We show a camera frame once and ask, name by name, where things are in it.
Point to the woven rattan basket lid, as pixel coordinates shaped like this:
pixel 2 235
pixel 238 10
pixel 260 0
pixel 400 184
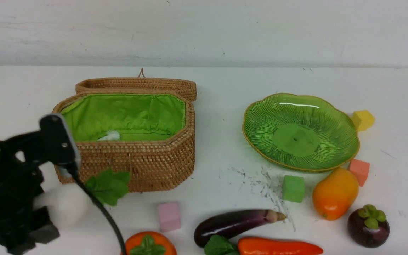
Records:
pixel 185 88

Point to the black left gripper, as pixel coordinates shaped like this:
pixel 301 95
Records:
pixel 21 225

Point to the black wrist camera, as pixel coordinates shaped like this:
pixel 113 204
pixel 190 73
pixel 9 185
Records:
pixel 59 144

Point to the orange yellow mango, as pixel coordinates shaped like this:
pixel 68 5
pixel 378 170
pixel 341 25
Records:
pixel 335 194

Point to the purple mangosteen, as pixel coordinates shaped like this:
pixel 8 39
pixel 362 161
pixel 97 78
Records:
pixel 368 226

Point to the pink foam cube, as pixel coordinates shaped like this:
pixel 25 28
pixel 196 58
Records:
pixel 169 216

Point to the orange persimmon with green calyx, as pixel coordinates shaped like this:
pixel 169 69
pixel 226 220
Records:
pixel 149 243

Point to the salmon foam cube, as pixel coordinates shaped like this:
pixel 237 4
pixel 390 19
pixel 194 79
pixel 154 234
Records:
pixel 360 169

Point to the purple eggplant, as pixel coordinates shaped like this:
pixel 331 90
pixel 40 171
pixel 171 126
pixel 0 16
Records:
pixel 234 223

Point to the green glass leaf plate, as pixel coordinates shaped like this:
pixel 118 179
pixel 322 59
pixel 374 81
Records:
pixel 300 132

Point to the white radish with green leaves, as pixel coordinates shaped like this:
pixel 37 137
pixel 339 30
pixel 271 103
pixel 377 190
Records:
pixel 68 203

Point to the orange carrot with green leaves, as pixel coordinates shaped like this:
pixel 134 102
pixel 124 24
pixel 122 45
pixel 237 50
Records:
pixel 219 245

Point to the yellow foam cube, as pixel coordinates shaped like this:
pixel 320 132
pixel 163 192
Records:
pixel 363 120

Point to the green foam cube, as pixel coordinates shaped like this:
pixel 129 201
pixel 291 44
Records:
pixel 293 188

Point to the woven rattan basket green lining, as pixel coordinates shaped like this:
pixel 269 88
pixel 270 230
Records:
pixel 150 135

